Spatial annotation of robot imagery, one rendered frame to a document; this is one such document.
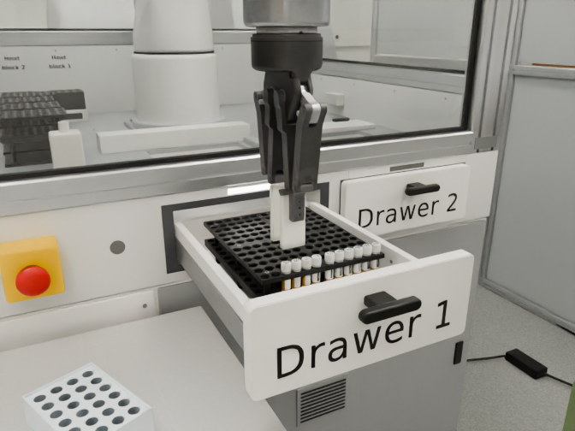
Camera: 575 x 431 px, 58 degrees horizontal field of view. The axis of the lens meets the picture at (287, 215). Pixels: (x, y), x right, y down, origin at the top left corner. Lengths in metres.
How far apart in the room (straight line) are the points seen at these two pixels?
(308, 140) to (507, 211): 2.07
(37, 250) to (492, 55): 0.85
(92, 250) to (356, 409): 0.67
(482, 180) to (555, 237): 1.30
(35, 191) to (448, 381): 0.99
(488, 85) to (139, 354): 0.79
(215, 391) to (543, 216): 1.95
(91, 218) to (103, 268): 0.08
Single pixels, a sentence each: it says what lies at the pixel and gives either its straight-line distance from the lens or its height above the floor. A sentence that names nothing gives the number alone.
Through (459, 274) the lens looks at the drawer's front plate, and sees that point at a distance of 0.65.
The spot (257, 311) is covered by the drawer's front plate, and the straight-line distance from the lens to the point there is 0.50.
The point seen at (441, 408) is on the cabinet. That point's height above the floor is 0.32.
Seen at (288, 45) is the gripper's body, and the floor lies 1.16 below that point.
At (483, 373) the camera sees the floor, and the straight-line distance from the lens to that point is 2.10.
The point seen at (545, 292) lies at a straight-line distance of 2.51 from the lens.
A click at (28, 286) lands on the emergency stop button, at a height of 0.87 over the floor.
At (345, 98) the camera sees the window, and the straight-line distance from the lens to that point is 0.91.
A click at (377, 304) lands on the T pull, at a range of 0.55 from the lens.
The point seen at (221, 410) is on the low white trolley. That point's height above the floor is 0.76.
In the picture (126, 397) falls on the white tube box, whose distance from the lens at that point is 0.63.
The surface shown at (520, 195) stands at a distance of 2.49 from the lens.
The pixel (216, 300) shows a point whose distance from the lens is 0.66.
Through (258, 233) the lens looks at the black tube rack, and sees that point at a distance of 0.75.
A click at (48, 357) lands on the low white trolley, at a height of 0.76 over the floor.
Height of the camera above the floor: 1.18
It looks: 20 degrees down
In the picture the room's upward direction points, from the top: straight up
